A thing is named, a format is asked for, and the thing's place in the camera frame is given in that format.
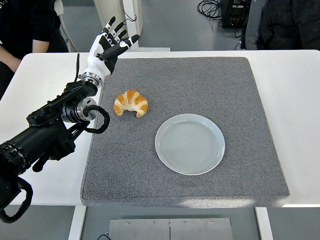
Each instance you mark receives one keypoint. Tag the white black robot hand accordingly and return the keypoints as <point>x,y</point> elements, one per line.
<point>96,63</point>

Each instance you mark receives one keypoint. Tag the golden croissant bread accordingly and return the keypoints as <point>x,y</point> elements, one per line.
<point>132,100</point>

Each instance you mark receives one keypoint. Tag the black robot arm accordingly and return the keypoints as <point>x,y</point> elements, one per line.
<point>37,140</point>

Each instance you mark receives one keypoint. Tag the light grey round plate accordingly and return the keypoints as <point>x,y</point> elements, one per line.
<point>190,145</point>

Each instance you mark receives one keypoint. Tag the grey metal plate with screws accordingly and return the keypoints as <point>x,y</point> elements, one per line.
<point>150,230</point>

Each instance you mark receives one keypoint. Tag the white cabinet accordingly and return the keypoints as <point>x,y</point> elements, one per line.
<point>105,12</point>

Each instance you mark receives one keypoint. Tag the white chair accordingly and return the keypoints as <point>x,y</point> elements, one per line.
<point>62,22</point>

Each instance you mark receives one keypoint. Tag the seated person in black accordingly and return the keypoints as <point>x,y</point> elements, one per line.
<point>22,22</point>

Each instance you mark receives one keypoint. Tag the grey textured table mat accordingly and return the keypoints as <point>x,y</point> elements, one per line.
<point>200,87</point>

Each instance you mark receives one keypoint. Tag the black electronics box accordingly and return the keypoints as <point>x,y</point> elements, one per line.
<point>235,13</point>

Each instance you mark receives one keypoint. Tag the white table leg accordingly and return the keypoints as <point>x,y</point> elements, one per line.
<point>265,225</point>
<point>76,225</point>

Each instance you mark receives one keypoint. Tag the standing person in dark clothing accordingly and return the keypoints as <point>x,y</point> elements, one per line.
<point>287,25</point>

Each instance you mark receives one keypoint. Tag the white stand post with base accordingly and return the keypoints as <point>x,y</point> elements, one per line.
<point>131,15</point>

